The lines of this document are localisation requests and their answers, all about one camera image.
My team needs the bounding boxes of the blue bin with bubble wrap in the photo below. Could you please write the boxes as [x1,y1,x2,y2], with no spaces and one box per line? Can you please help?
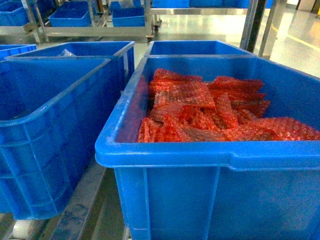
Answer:
[95,55,320,240]

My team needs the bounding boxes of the blue bin behind left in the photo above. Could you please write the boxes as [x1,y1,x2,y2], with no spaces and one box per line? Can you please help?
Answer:
[6,41,135,91]

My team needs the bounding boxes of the blue bin behind right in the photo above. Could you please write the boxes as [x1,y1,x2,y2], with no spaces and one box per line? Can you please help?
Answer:
[144,40,257,57]

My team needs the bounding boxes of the blue bin front middle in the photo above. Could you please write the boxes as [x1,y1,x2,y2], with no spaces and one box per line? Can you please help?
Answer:
[0,59,120,220]

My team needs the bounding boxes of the steel shelf rack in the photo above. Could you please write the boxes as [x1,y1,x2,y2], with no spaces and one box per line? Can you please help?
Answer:
[0,0,267,240]

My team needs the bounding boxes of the red bubble wrap bags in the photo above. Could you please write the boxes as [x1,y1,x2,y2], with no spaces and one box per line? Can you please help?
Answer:
[137,68,320,143]

